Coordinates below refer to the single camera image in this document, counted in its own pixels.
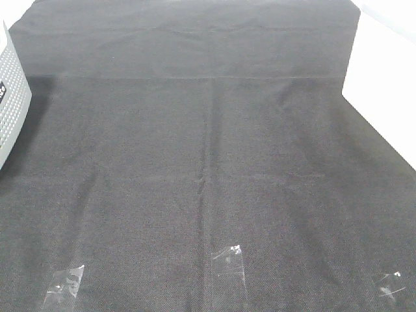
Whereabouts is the black table cloth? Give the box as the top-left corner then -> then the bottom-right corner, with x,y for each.
1,1 -> 415,311

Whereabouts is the middle clear tape strip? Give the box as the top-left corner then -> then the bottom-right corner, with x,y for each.
211,244 -> 246,289

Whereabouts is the clear tape strip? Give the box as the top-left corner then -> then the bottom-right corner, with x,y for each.
41,265 -> 85,312
372,271 -> 407,302
211,244 -> 246,289

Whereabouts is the left clear tape strip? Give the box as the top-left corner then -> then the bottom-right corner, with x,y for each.
41,265 -> 85,312

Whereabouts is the grey perforated basket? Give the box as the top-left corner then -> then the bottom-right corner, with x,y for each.
1,21 -> 32,165

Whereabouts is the right clear tape strip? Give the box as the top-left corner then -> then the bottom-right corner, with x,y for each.
372,271 -> 407,302

